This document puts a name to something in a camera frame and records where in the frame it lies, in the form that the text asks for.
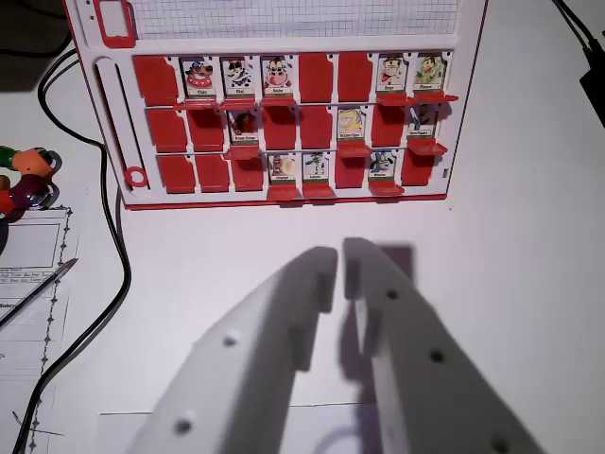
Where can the red board flap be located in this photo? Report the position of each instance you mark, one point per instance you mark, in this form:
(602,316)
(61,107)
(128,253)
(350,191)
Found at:
(318,190)

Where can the grey pen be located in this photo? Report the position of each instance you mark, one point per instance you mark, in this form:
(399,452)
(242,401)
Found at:
(38,293)

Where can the printed paper sheet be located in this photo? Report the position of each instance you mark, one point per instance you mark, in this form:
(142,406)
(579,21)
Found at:
(28,378)

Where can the red and white game board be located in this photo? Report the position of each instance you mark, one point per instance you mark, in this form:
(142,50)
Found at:
(118,118)

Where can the colourful bead toy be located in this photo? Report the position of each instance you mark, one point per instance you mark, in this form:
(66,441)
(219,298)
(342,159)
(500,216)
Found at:
(28,182)

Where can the black power adapter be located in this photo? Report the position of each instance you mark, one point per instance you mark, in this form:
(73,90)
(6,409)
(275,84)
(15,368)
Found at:
(594,85)

